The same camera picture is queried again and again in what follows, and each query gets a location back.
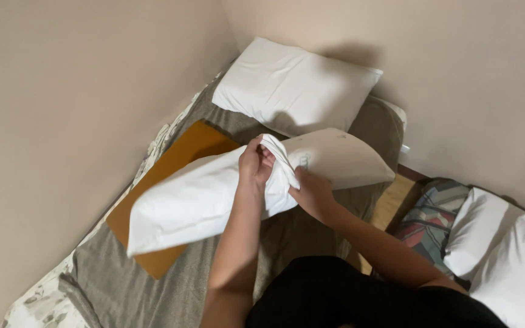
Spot white pillowcase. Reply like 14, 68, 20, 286
127, 133, 301, 258

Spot white covered pillow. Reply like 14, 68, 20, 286
211, 37, 384, 138

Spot large white pillow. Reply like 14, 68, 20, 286
443, 187, 525, 328

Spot person's left hand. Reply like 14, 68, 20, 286
238, 135, 276, 192

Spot orange folded cloth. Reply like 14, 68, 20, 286
106, 120, 241, 280

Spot person's right hand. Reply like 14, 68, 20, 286
288, 166, 336, 222

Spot person's black clothing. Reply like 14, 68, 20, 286
245, 255, 509, 328

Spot bare white pillow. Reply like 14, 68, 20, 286
281, 128, 396, 190

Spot colourful patchwork cushion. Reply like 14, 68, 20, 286
392, 178, 471, 279

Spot grey blanket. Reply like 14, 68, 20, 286
58, 68, 404, 328

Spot floral patterned mattress sheet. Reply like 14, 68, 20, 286
0, 68, 224, 328

